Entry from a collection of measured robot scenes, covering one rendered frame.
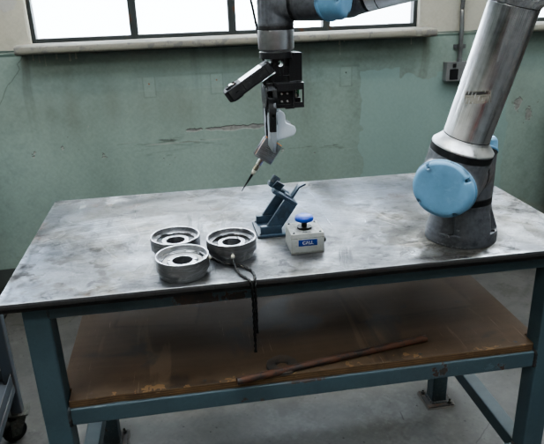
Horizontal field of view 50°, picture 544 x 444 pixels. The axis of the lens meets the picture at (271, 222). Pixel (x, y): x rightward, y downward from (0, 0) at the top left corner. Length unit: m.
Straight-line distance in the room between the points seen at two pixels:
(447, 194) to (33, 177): 2.17
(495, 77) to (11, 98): 2.22
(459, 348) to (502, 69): 0.64
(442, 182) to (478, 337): 0.48
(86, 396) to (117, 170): 1.70
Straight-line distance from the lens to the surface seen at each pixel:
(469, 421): 2.11
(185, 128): 2.80
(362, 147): 2.97
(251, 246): 1.20
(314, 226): 1.25
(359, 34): 2.78
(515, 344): 1.47
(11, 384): 2.02
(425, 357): 1.37
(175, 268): 1.12
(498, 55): 1.08
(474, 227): 1.29
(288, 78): 1.27
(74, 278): 1.22
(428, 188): 1.12
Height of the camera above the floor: 1.31
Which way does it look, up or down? 21 degrees down
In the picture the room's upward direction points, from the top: 2 degrees counter-clockwise
